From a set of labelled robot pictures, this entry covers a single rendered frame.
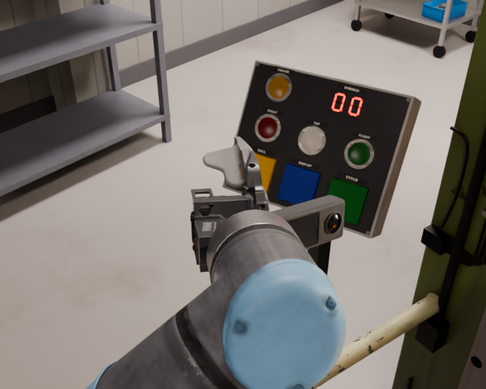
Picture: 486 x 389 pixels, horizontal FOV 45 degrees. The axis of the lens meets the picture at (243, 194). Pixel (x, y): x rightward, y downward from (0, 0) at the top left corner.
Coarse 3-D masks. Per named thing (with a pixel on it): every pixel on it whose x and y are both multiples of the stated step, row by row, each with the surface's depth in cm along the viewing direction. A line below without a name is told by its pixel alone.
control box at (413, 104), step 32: (256, 64) 121; (256, 96) 122; (288, 96) 118; (320, 96) 115; (352, 96) 112; (384, 96) 110; (256, 128) 121; (288, 128) 119; (320, 128) 116; (352, 128) 113; (384, 128) 110; (288, 160) 119; (320, 160) 116; (384, 160) 110; (320, 192) 116; (384, 192) 110; (352, 224) 113
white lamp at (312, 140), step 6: (306, 132) 117; (312, 132) 116; (318, 132) 115; (306, 138) 116; (312, 138) 116; (318, 138) 115; (306, 144) 117; (312, 144) 116; (318, 144) 115; (306, 150) 117; (312, 150) 116
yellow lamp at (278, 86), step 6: (276, 78) 119; (282, 78) 118; (270, 84) 120; (276, 84) 119; (282, 84) 118; (288, 84) 118; (270, 90) 120; (276, 90) 119; (282, 90) 118; (276, 96) 119; (282, 96) 119
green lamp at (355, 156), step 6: (354, 144) 112; (360, 144) 112; (348, 150) 113; (354, 150) 112; (360, 150) 112; (366, 150) 111; (348, 156) 113; (354, 156) 112; (360, 156) 112; (366, 156) 111; (354, 162) 112; (360, 162) 112
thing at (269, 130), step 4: (260, 120) 121; (264, 120) 120; (268, 120) 120; (272, 120) 120; (260, 124) 121; (264, 124) 120; (268, 124) 120; (272, 124) 120; (276, 124) 119; (260, 128) 121; (264, 128) 120; (268, 128) 120; (272, 128) 120; (276, 128) 119; (260, 132) 121; (264, 132) 121; (268, 132) 120; (272, 132) 120; (264, 136) 121; (268, 136) 120; (272, 136) 120
